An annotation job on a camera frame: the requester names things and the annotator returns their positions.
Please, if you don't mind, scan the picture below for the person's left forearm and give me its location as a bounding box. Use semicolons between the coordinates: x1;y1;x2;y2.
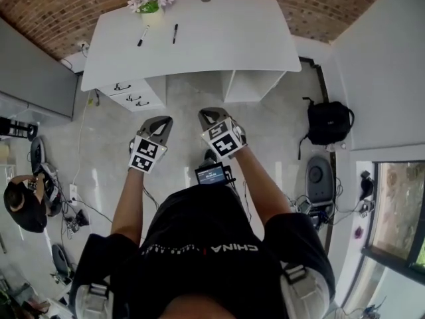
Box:
110;167;147;242

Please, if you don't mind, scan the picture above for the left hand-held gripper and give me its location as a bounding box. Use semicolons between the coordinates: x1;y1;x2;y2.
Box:
127;115;175;175

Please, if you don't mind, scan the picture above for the grey refrigerator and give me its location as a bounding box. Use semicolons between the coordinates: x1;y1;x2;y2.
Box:
0;17;80;128

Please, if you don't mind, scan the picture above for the potted pale flower plant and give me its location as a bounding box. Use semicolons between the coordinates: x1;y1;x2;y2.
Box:
127;0;175;25

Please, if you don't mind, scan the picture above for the grey harness shoulder strap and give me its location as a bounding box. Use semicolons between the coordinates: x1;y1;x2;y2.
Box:
74;279;116;319
280;264;328;319

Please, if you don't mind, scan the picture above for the white desk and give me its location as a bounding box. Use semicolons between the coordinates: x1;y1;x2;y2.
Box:
80;0;302;113

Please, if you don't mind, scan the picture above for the black and white marker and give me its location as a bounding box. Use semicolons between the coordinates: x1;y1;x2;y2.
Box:
137;25;151;48

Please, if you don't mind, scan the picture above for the white drawer with key lock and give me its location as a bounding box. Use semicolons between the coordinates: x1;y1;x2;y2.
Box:
99;78;149;96

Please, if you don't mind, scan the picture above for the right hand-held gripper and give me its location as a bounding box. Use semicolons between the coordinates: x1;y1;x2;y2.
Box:
198;107;249;161

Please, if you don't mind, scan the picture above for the dark framed window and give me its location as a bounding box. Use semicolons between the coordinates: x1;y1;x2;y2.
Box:
361;159;425;278

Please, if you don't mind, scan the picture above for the grey oval device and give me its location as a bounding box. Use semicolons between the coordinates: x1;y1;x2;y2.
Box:
29;136;47;165
305;156;335;209

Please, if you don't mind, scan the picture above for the person's black t-shirt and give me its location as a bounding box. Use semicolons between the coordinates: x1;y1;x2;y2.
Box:
71;187;336;319

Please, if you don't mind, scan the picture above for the person's right forearm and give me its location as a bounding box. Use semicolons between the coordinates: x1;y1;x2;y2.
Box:
232;146;294;235

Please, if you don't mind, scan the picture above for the small black screen device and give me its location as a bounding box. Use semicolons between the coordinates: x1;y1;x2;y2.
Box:
194;164;230;186

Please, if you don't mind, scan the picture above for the black backpack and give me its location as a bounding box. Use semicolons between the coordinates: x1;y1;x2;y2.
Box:
298;96;355;161

